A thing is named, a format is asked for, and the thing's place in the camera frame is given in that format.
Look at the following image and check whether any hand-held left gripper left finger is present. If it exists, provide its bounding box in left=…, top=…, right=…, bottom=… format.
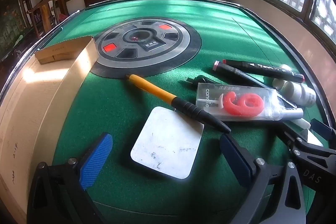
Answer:
left=26, top=133, right=113, bottom=224

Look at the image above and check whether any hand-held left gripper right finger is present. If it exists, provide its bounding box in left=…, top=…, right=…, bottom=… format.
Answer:
left=220, top=133, right=307, bottom=224

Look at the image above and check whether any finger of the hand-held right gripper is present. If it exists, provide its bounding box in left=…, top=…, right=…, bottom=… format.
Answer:
left=310, top=119, right=336, bottom=138
left=282, top=123, right=336, bottom=161

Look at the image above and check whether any small white block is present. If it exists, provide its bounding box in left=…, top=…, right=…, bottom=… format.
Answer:
left=301, top=129, right=324, bottom=147

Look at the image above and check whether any clear packet with red candle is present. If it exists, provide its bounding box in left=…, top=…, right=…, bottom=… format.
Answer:
left=196, top=82, right=282, bottom=122

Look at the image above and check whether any white square card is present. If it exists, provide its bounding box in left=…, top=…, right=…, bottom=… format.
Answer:
left=130, top=106, right=205, bottom=179

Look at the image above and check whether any black marker with red caps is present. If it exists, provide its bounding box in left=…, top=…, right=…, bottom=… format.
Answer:
left=223, top=59, right=305, bottom=83

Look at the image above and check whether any black marker with pink cap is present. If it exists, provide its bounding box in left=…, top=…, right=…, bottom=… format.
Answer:
left=213, top=61, right=271, bottom=88

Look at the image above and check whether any shallow cardboard box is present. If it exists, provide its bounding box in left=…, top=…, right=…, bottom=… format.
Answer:
left=0, top=35, right=99, bottom=224

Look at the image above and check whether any yellow and black pen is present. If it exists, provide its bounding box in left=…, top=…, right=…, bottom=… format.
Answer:
left=126, top=74, right=231, bottom=134

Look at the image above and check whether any silver tube with black print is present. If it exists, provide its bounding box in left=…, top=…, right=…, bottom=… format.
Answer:
left=278, top=98, right=304, bottom=119

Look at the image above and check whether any white bottle with grey cap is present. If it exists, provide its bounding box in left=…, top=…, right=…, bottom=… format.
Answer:
left=282, top=81, right=317, bottom=107

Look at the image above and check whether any small white bottle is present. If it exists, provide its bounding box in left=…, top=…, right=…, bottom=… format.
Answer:
left=272, top=78, right=287, bottom=90

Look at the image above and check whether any round mahjong table control panel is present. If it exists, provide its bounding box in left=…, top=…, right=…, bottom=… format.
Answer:
left=91, top=15, right=202, bottom=79

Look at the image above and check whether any wooden armchair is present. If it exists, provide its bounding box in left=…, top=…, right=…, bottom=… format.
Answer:
left=26, top=0, right=59, bottom=40

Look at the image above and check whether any floral wall painting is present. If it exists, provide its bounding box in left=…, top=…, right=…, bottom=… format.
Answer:
left=0, top=0, right=27, bottom=58

